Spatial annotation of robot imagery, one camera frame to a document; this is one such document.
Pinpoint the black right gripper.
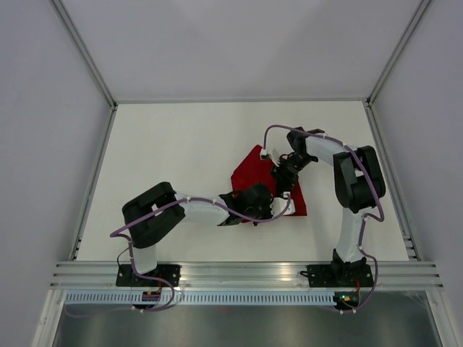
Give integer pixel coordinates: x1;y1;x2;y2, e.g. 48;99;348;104
269;153;315;198

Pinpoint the red cloth napkin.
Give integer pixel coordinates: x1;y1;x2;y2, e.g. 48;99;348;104
231;145;307;217

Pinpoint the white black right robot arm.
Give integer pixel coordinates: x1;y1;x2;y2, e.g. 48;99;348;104
271;127;386;287

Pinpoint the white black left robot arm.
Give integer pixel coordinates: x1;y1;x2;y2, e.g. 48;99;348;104
122;181;273;286

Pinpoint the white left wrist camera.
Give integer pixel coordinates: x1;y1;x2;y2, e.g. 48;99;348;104
271;195;296;218

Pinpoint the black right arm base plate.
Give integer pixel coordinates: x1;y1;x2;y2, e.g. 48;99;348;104
305;264;373;288

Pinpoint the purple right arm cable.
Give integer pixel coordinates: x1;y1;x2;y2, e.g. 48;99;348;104
263;124;384;315

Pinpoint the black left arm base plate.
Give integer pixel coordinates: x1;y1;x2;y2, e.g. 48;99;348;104
116;264;181;288

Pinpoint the white slotted cable duct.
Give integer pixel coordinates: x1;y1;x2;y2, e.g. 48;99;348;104
66;290;335;306

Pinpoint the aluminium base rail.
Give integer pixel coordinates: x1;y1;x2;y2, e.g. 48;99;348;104
48;261;443;291

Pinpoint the aluminium frame post right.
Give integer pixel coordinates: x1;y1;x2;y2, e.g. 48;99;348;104
364;0;433;108

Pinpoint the aluminium frame post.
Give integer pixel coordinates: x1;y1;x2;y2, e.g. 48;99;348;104
364;0;433;108
48;0;117;110

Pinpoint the aluminium frame post left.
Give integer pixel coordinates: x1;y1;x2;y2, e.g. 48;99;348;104
48;0;117;110

